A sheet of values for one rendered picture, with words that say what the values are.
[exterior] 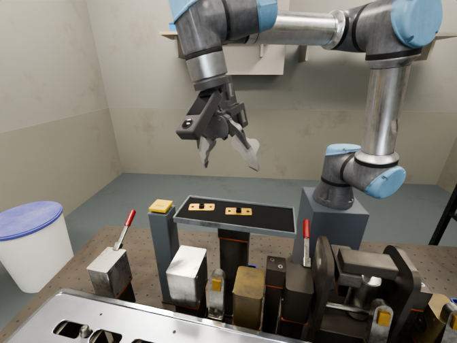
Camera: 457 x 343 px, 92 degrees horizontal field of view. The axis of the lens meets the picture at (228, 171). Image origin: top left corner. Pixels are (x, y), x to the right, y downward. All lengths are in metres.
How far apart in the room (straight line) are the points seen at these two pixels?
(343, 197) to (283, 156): 2.69
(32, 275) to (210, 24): 2.19
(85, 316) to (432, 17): 1.08
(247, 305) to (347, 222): 0.51
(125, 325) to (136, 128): 3.36
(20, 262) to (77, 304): 1.50
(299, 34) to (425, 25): 0.26
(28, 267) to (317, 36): 2.25
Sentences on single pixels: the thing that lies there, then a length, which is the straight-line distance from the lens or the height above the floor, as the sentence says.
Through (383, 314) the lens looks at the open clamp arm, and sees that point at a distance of 0.66.
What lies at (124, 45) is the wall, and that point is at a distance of 3.79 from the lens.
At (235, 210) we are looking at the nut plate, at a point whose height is 1.16.
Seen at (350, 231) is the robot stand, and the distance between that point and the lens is 0.99.
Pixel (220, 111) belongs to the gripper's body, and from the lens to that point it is 0.46.
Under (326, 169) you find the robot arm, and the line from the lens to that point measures 0.91.
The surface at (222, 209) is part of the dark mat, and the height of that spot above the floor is 1.16.
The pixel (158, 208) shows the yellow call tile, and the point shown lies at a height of 1.16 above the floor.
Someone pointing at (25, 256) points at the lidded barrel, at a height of 0.37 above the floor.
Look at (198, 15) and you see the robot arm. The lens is 0.45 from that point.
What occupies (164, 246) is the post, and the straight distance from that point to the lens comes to 0.86.
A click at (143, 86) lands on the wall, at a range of 3.68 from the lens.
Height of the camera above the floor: 1.57
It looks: 24 degrees down
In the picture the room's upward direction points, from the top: straight up
